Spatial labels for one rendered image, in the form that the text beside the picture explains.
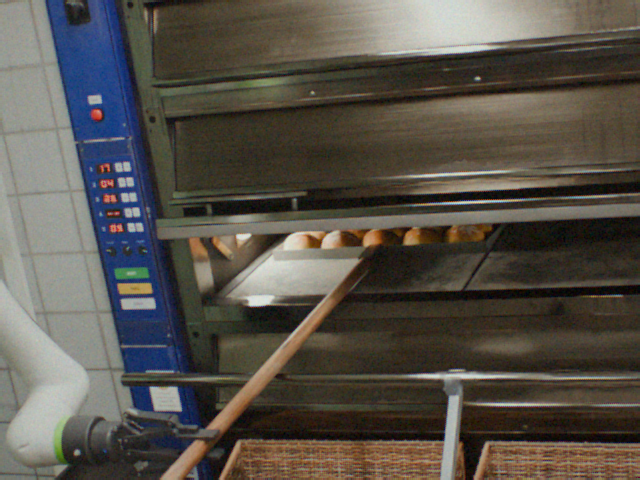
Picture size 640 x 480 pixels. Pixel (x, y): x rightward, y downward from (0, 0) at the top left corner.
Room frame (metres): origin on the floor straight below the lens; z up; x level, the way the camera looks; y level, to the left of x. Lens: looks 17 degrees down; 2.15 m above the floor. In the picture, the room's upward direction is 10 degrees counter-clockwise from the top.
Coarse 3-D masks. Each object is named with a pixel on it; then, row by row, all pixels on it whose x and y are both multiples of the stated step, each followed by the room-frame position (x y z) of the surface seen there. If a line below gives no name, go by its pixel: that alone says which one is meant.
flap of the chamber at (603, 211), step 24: (384, 216) 2.51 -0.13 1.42; (408, 216) 2.49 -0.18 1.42; (432, 216) 2.47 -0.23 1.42; (456, 216) 2.45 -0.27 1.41; (480, 216) 2.43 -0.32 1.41; (504, 216) 2.41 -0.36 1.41; (528, 216) 2.39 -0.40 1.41; (552, 216) 2.37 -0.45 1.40; (576, 216) 2.35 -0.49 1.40; (600, 216) 2.33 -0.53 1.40; (624, 216) 2.31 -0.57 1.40
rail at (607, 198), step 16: (624, 192) 2.33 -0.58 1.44; (336, 208) 2.55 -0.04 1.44; (352, 208) 2.54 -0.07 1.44; (368, 208) 2.52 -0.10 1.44; (384, 208) 2.51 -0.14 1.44; (400, 208) 2.49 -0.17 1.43; (416, 208) 2.48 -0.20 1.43; (432, 208) 2.47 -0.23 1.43; (448, 208) 2.45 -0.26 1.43; (464, 208) 2.44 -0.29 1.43; (480, 208) 2.43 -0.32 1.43; (496, 208) 2.42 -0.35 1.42; (512, 208) 2.40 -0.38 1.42; (528, 208) 2.39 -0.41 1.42; (160, 224) 2.71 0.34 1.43; (176, 224) 2.69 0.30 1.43; (192, 224) 2.68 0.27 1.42; (208, 224) 2.66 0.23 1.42; (224, 224) 2.65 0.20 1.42
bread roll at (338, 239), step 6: (330, 234) 3.07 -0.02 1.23; (336, 234) 3.06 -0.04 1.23; (342, 234) 3.05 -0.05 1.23; (348, 234) 3.05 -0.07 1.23; (354, 234) 3.06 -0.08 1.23; (324, 240) 3.07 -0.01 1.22; (330, 240) 3.06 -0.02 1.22; (336, 240) 3.05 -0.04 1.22; (342, 240) 3.04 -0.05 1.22; (348, 240) 3.04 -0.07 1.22; (354, 240) 3.04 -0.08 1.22; (324, 246) 3.06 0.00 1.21; (330, 246) 3.05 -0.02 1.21; (336, 246) 3.04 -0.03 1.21; (342, 246) 3.04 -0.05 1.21; (348, 246) 3.04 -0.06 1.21; (354, 246) 3.04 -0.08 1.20; (360, 246) 3.05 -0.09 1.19
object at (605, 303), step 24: (552, 288) 2.58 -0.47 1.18; (576, 288) 2.55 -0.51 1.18; (600, 288) 2.53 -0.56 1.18; (624, 288) 2.50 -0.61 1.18; (216, 312) 2.83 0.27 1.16; (240, 312) 2.81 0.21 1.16; (264, 312) 2.79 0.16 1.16; (288, 312) 2.76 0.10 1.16; (336, 312) 2.72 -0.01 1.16; (360, 312) 2.69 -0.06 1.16; (384, 312) 2.67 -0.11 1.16; (408, 312) 2.65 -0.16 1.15; (432, 312) 2.63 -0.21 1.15; (456, 312) 2.61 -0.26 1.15; (480, 312) 2.59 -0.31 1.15; (504, 312) 2.57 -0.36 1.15; (528, 312) 2.55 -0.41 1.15; (552, 312) 2.53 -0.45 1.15; (576, 312) 2.51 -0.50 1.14; (600, 312) 2.49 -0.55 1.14; (624, 312) 2.47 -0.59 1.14
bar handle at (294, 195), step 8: (280, 192) 2.65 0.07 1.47; (288, 192) 2.64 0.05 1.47; (296, 192) 2.63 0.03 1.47; (304, 192) 2.62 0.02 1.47; (168, 200) 2.75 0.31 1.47; (176, 200) 2.74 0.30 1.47; (184, 200) 2.73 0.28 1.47; (192, 200) 2.72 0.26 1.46; (200, 200) 2.72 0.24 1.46; (208, 200) 2.71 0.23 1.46; (216, 200) 2.70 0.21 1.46; (224, 200) 2.69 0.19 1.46; (232, 200) 2.69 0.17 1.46; (240, 200) 2.68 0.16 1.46; (248, 200) 2.67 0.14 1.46; (256, 200) 2.67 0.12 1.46; (296, 200) 2.63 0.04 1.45; (208, 208) 2.71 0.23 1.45; (296, 208) 2.62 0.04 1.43
